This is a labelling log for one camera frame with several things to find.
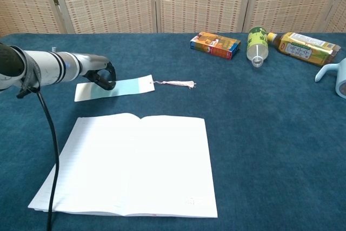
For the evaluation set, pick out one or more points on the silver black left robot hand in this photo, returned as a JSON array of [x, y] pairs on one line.
[[94, 62]]

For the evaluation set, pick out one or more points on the light blue tasselled bookmark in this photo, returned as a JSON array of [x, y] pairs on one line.
[[129, 87]]

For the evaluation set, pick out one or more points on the white notebook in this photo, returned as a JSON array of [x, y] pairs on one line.
[[121, 160]]

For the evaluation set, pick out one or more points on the orange snack carton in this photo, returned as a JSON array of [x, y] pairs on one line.
[[213, 44]]

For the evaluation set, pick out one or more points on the clear bottle with green label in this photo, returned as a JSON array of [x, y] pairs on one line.
[[256, 44]]

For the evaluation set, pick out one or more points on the dark blue table cloth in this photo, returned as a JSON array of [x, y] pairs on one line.
[[243, 133]]

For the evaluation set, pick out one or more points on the yellow tea bottle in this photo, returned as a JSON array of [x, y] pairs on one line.
[[302, 48]]

